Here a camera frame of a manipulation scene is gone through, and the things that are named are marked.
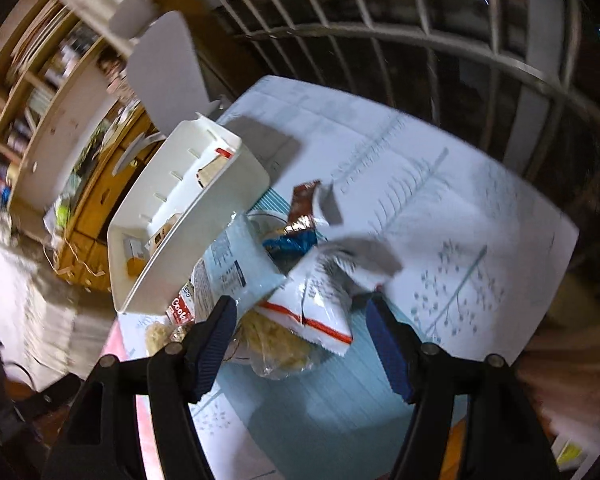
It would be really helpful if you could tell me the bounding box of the wooden desk with drawers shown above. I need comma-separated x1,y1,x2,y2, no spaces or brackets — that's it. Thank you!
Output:
50,106,160,292

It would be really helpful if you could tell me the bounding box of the steel window grille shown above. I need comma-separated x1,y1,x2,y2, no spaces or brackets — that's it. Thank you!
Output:
204,0,600,222

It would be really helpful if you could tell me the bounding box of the beige wafer pack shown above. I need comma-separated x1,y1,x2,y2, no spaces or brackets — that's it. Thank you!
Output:
196,148,233,188

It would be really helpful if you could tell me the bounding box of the red cookie package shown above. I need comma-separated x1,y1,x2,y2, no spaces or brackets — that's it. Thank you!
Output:
166,282,196,325

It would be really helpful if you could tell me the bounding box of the grey office chair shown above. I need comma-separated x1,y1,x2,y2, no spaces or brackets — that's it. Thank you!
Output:
107,0,232,176

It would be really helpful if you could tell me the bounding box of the dark red snowflake packet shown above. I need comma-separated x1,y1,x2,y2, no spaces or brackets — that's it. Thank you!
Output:
286,180,343,233

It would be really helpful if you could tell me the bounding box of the orange white biscuit bar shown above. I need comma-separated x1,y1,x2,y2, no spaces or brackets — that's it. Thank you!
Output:
123,235,149,278

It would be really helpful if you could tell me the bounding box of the light blue white pouch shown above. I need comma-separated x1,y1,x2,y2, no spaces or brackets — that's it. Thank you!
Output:
190,212,286,322

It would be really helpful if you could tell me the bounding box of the printed blue-white tablecloth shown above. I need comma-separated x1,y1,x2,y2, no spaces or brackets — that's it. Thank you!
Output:
108,76,579,479

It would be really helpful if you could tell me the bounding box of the white red-striped snack bag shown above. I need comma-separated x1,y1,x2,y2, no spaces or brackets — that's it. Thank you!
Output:
254,237,402,356

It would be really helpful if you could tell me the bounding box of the wooden bookshelf hutch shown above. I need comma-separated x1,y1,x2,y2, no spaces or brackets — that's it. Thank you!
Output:
0,0,121,212

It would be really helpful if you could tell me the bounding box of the lace covered cabinet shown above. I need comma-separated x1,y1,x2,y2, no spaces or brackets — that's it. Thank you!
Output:
0,237,116,389

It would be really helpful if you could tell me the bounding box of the clear bag puffed rice cake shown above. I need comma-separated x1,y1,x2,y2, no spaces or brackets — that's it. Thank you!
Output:
145,322,192,356

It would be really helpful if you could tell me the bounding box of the white plastic storage bin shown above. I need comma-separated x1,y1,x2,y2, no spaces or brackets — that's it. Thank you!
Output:
107,115,271,315

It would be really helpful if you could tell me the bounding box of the blue white wafer packet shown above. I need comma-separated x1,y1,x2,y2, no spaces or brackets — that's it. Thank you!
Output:
262,230,317,262

